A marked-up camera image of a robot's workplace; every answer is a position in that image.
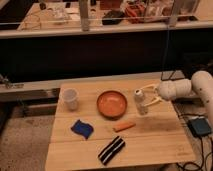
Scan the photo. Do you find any white rounded gripper body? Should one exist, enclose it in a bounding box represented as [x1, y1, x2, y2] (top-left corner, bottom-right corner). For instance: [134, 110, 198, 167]
[157, 79, 192, 100]

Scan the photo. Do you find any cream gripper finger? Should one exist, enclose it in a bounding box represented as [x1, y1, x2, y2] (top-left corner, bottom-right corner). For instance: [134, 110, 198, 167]
[144, 97, 162, 107]
[140, 84, 158, 92]

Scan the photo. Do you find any clear plastic bottle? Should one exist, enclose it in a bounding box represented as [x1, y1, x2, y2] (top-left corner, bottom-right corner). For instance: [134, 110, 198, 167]
[134, 89, 148, 115]

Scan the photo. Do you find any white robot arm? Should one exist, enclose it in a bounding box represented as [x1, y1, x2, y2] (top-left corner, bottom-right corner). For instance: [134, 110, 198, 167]
[138, 71, 213, 129]

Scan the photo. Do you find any orange carrot piece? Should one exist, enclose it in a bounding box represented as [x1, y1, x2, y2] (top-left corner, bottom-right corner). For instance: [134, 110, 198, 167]
[113, 121, 136, 132]

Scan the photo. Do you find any orange bowl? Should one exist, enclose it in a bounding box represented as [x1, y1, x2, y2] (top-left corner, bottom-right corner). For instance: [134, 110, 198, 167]
[96, 90, 127, 119]

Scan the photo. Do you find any black power box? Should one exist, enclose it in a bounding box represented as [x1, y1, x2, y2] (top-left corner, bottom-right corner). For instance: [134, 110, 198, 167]
[187, 118, 212, 137]

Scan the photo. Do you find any orange tool on bench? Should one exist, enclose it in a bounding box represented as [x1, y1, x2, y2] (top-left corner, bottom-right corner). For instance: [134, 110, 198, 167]
[125, 4, 145, 24]

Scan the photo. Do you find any blue cloth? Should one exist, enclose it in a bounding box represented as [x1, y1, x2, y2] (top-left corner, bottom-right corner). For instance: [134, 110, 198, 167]
[71, 120, 94, 139]

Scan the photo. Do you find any black bag on bench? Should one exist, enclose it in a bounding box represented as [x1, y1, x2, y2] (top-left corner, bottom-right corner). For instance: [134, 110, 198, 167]
[102, 10, 124, 25]

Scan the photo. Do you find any translucent plastic cup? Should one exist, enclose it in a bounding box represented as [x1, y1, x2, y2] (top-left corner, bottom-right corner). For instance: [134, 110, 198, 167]
[62, 89, 78, 111]

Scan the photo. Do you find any clear container on bench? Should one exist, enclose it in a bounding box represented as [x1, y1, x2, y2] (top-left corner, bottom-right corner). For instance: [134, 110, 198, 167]
[52, 5, 70, 24]

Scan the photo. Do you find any black cable on floor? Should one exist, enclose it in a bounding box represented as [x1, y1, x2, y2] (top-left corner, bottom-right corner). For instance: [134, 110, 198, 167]
[175, 113, 213, 171]

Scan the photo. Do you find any metal post right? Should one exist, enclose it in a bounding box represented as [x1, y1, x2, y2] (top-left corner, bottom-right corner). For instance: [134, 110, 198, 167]
[168, 0, 182, 27]

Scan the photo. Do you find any metal post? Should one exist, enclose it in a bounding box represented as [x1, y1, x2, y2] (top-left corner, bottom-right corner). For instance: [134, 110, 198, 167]
[168, 0, 182, 27]
[79, 0, 90, 31]

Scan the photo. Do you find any metal post left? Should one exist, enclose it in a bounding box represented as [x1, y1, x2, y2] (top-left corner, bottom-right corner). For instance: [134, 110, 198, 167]
[79, 0, 90, 31]

